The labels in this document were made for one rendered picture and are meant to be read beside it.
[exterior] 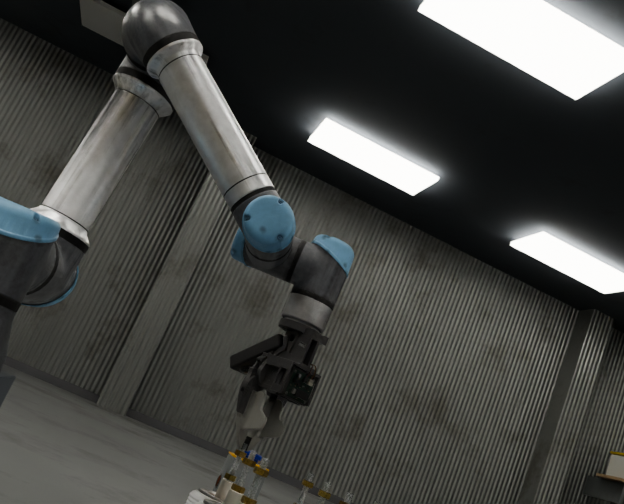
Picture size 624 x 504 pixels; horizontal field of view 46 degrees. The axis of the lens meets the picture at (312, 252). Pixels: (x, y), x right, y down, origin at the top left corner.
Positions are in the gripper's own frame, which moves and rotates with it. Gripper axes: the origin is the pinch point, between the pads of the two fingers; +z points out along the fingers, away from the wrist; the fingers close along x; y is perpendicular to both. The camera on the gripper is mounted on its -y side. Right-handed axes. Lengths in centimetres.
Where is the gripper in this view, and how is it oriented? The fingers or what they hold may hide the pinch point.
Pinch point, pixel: (243, 440)
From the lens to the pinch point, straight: 119.7
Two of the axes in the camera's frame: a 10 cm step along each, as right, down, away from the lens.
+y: 6.8, 0.9, -7.3
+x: 6.2, 4.5, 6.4
